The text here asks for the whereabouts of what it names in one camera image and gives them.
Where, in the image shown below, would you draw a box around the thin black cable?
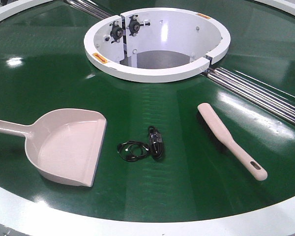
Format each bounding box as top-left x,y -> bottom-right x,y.
117,140 -> 151,162

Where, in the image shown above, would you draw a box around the chrome roller bars top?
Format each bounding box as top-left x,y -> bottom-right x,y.
64,0 -> 114,20

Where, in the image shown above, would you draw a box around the left black bearing mount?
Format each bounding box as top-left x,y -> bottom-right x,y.
110,21 -> 123,43

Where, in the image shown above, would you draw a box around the white central conveyor ring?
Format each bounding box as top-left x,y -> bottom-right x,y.
83,7 -> 231,83

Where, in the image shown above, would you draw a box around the chrome roller bars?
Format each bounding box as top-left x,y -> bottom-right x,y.
204,67 -> 295,126
64,0 -> 114,20

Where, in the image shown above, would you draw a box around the orange label rear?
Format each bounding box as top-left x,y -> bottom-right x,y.
196,13 -> 211,19

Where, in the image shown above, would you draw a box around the black bearing mount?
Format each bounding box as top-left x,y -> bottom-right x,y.
127,15 -> 150,36
110,21 -> 123,43

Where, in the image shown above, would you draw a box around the right black bearing mount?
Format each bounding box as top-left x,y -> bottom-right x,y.
127,15 -> 150,36

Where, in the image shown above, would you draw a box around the white outer conveyor rim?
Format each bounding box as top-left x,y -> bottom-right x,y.
0,0 -> 295,236

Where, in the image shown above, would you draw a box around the orange arrow label front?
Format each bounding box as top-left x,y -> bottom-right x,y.
92,53 -> 108,64

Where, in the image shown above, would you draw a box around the pink plastic dustpan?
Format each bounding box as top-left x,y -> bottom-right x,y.
0,108 -> 107,187

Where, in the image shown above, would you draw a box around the chrome roller bars right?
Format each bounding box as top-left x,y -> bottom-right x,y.
204,67 -> 295,126

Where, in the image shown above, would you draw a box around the pink hand brush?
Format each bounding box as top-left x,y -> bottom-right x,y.
197,103 -> 268,181

